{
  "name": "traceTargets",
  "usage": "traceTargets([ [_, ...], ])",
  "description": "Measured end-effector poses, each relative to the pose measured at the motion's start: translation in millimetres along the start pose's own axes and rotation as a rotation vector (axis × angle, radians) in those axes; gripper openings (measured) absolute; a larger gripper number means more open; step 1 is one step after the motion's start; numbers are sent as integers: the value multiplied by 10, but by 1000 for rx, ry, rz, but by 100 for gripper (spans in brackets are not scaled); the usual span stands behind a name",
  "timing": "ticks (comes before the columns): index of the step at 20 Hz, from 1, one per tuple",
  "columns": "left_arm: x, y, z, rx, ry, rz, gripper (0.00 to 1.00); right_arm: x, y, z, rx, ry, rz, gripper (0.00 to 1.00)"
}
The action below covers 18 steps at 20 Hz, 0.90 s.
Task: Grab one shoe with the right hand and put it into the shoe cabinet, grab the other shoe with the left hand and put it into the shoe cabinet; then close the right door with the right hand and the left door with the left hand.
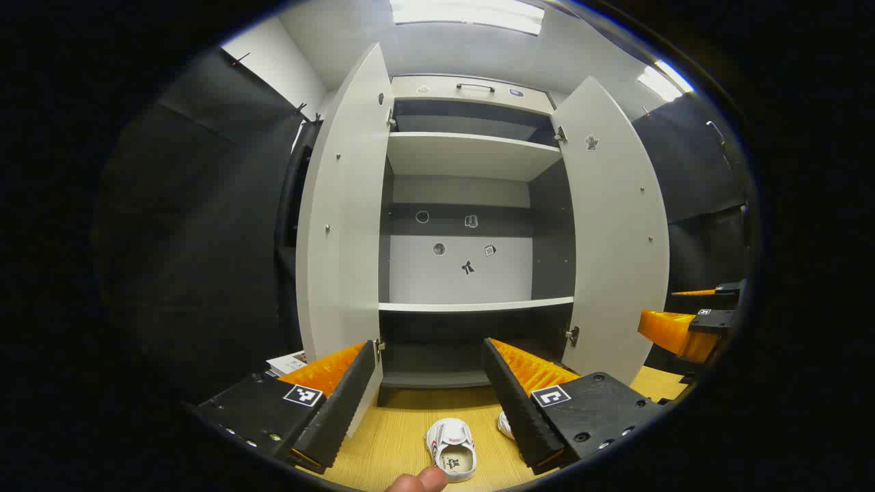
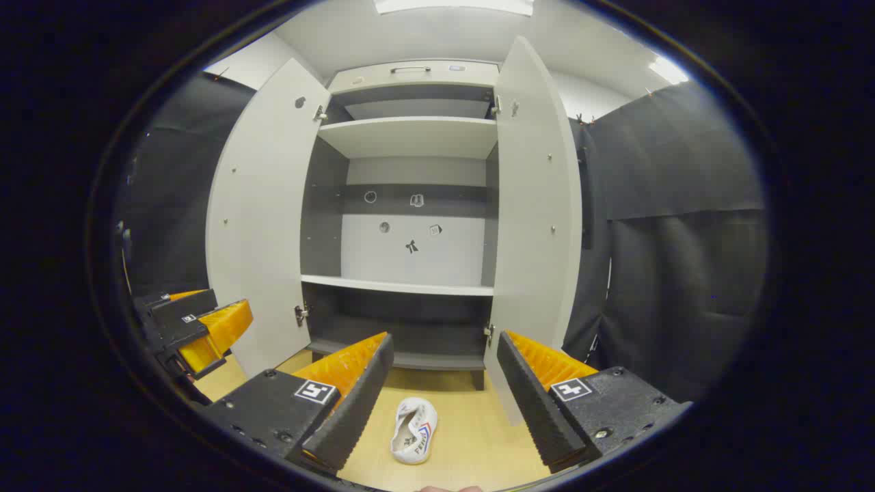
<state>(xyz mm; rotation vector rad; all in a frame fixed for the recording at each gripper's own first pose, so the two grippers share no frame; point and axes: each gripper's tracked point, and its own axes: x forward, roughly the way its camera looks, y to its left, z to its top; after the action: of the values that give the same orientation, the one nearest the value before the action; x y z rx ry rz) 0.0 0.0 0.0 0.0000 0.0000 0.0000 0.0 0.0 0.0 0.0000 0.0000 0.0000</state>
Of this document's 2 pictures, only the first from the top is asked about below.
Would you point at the white shoe cabinet door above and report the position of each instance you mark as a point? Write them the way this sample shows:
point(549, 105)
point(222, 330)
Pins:
point(615, 239)
point(342, 239)

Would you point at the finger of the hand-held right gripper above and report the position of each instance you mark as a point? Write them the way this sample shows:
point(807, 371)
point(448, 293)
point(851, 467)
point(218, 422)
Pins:
point(731, 294)
point(677, 331)

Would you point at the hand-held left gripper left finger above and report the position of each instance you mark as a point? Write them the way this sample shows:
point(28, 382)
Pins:
point(342, 410)

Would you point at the white canvas shoe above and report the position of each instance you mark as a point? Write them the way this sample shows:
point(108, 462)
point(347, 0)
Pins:
point(506, 425)
point(454, 458)

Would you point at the large ceiling light panel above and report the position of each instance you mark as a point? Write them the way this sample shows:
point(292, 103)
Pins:
point(465, 14)

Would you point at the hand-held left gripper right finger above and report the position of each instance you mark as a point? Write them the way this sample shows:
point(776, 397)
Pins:
point(519, 410)

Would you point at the black backdrop cloth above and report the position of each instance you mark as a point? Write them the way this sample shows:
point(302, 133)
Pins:
point(191, 239)

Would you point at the small ceiling light panel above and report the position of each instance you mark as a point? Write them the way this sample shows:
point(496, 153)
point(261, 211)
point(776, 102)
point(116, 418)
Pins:
point(663, 80)

